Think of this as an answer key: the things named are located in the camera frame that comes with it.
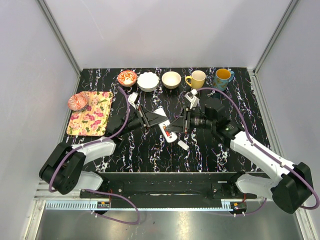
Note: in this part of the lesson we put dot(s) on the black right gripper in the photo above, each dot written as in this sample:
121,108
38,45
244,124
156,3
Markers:
178,125

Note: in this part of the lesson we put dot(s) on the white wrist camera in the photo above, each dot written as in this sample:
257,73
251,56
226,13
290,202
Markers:
133,99
191,96

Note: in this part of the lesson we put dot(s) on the white battery cover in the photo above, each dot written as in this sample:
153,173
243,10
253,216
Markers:
183,145

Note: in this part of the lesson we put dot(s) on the white remote control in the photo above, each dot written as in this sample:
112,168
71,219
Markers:
166,125

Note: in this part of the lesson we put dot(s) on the cream round bowl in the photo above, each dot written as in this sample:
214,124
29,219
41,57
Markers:
171,79

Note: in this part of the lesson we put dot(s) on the red patterned small bowl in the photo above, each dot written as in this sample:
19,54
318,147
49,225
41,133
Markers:
127,78

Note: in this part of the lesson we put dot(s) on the yellow mug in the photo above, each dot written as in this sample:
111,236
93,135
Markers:
196,80

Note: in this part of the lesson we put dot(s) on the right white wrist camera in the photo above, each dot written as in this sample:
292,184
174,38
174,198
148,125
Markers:
191,96

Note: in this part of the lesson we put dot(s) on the white scalloped bowl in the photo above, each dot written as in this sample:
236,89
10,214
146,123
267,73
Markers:
148,81

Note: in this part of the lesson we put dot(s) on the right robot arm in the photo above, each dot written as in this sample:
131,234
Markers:
288,184

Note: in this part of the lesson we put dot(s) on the floral rectangular tray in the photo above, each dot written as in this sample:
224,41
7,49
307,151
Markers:
92,120

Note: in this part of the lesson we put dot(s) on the blue butterfly mug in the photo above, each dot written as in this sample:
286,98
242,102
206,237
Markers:
222,78

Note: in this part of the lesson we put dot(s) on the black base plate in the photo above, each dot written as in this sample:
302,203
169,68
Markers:
163,191

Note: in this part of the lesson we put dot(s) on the pink patterned bowl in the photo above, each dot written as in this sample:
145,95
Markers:
78,101

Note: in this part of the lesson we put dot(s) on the red orange battery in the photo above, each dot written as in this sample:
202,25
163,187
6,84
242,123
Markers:
168,133

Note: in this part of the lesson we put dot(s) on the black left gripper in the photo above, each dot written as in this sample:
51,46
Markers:
144,117

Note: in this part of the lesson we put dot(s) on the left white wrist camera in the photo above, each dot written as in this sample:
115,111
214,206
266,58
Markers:
133,99

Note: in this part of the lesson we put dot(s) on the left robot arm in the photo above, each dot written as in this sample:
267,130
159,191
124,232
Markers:
65,164

